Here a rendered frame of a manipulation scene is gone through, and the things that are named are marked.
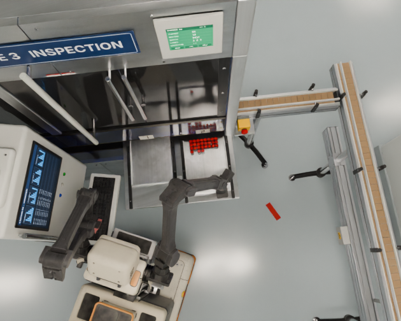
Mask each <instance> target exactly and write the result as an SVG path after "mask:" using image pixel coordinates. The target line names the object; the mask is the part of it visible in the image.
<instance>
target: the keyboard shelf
mask: <svg viewBox="0 0 401 321"><path fill-rule="evenodd" d="M95 176H97V177H106V178H115V186H114V191H113V200H112V205H111V213H110V218H109V226H108V234H107V236H111V234H112V232H113V231H114V226H115V217H116V209H117V204H118V195H119V190H120V182H121V176H120V175H107V174H97V173H92V174H91V176H90V183H89V188H92V186H93V181H94V177H95ZM89 188H88V189H89ZM89 242H90V244H92V245H94V244H95V243H96V241H93V240H89Z"/></svg>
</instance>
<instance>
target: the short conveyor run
mask: <svg viewBox="0 0 401 321"><path fill-rule="evenodd" d="M314 86H315V83H312V85H311V86H310V88H309V90H306V91H300V92H288V93H282V94H270V95H264V96H257V94H258V90H257V89H255V91H254V94H253V97H241V98H240V101H239V108H238V112H237V117H240V116H246V115H249V117H250V118H253V119H259V118H271V117H283V116H289V115H301V114H307V113H319V112H326V111H336V110H337V108H338V107H339V106H340V102H339V100H340V98H338V94H337V91H338V89H337V88H329V89H318V90H313V88H314Z"/></svg>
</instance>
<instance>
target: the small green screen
mask: <svg viewBox="0 0 401 321"><path fill-rule="evenodd" d="M153 25H154V28H155V32H156V35H157V39H158V43H159V46H160V51H161V54H162V58H163V59H170V58H177V57H188V56H194V55H206V54H217V53H222V41H223V12H222V11H217V12H211V13H200V14H194V15H183V16H177V17H166V18H154V19H153Z"/></svg>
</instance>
